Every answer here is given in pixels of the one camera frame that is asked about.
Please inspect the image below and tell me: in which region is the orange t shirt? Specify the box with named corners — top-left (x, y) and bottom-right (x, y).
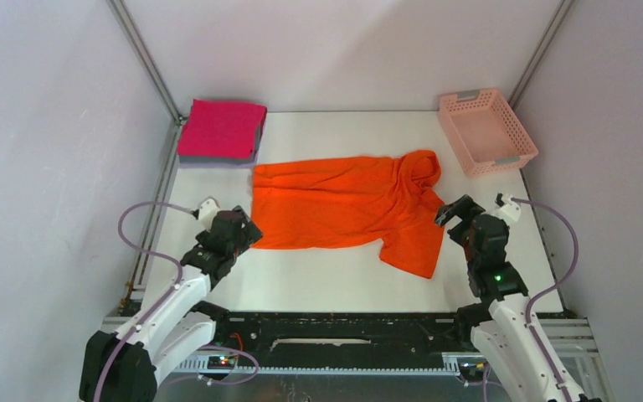
top-left (251, 150), bottom-right (445, 279)

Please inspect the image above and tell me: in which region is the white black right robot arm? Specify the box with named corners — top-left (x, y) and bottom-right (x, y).
top-left (435, 193), bottom-right (589, 401)

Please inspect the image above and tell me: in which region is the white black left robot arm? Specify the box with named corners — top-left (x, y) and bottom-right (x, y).
top-left (79, 198), bottom-right (262, 401)

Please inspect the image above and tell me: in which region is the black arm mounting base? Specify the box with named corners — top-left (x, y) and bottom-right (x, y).
top-left (213, 312), bottom-right (475, 372)

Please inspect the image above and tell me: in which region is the pink plastic basket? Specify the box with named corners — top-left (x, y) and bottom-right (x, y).
top-left (438, 88), bottom-right (538, 178)

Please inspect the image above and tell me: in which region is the folded magenta t shirt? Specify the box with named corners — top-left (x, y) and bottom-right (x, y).
top-left (177, 99), bottom-right (268, 162)

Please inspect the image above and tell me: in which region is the left controller board with leds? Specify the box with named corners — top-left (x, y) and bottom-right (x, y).
top-left (206, 355), bottom-right (238, 371)

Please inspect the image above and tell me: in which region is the right controller board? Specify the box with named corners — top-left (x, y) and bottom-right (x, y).
top-left (459, 361), bottom-right (487, 381)

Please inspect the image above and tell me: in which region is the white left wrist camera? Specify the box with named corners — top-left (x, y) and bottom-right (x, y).
top-left (191, 197), bottom-right (222, 230)

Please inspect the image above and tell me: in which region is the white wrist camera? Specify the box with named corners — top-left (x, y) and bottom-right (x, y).
top-left (490, 193), bottom-right (522, 226)
top-left (191, 197), bottom-right (222, 230)

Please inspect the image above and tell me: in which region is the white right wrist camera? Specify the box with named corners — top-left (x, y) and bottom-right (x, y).
top-left (490, 193), bottom-right (522, 226)

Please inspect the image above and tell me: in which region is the aluminium frame rail front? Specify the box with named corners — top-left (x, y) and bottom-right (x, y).
top-left (92, 316), bottom-right (614, 402)

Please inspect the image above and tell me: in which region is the right aluminium corner post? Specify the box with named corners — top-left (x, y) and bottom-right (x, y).
top-left (507, 0), bottom-right (576, 110)

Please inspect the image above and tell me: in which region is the aluminium corner post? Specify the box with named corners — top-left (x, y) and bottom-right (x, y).
top-left (105, 0), bottom-right (185, 126)
top-left (507, 0), bottom-right (576, 110)

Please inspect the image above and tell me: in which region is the left aluminium corner post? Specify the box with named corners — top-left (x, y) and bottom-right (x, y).
top-left (105, 0), bottom-right (185, 126)

